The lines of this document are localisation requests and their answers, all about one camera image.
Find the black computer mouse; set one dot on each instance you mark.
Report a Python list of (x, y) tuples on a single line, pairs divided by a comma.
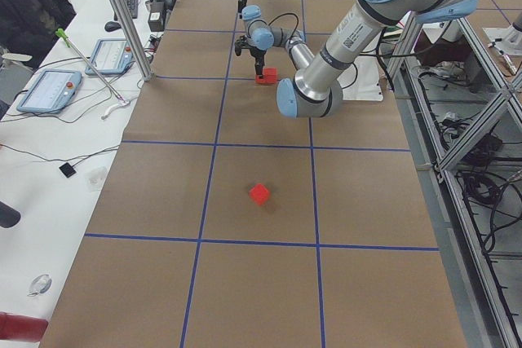
[(112, 26)]

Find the person in black jacket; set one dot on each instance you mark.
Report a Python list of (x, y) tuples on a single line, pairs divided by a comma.
[(28, 26)]

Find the red object bottom left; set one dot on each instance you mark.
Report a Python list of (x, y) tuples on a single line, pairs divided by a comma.
[(22, 328)]

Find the aluminium frame post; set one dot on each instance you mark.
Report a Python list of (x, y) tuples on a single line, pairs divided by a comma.
[(124, 17)]

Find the black power adapter box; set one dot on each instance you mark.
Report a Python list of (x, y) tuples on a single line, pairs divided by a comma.
[(157, 16)]

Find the teach pendant far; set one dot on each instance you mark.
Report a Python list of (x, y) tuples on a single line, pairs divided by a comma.
[(111, 56)]

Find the green tipped grabber stick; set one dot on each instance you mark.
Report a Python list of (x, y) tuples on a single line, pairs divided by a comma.
[(122, 102)]

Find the teach pendant near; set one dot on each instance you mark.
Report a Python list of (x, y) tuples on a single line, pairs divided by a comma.
[(51, 92)]

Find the teach pendant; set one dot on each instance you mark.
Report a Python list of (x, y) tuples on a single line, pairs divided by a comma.
[(111, 56), (51, 92)]

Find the small black square pad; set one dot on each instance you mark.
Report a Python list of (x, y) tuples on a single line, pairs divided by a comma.
[(67, 170)]

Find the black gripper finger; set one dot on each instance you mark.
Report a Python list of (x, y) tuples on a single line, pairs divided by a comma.
[(258, 66)]

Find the red block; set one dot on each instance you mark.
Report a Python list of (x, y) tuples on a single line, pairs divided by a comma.
[(259, 194), (270, 76), (259, 79)]

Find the aluminium frame rack right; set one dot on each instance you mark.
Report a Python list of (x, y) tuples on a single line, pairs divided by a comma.
[(460, 99)]

